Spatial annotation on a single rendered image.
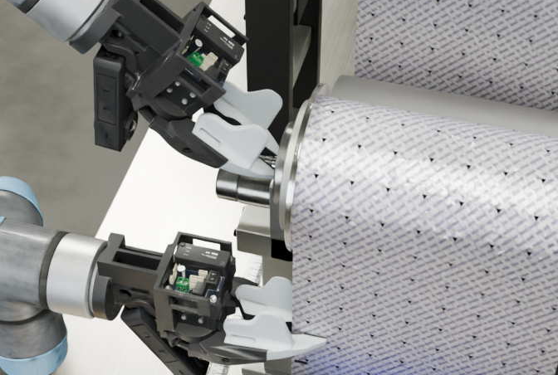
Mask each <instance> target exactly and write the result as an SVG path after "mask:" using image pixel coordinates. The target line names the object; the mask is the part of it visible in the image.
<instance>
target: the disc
mask: <svg viewBox="0 0 558 375"><path fill-rule="evenodd" d="M324 95H325V96H330V88H329V86H328V85H327V84H326V83H325V82H321V83H320V84H318V85H317V86H316V88H315V89H314V90H313V92H312V94H311V97H310V99H309V102H308V104H307V107H306V111H305V113H304V116H303V119H302V122H301V127H300V130H299V134H298V137H297V141H296V147H295V152H294V155H293V159H292V164H291V172H290V177H289V183H288V189H287V195H286V210H285V222H284V236H285V243H286V248H287V250H289V251H290V252H293V212H294V202H295V195H296V183H297V178H298V173H299V168H300V163H301V156H302V152H303V148H304V144H305V141H306V135H307V132H308V129H309V126H310V123H311V118H312V115H313V114H314V111H315V109H316V106H317V104H318V102H319V100H320V99H321V97H322V96H324Z"/></svg>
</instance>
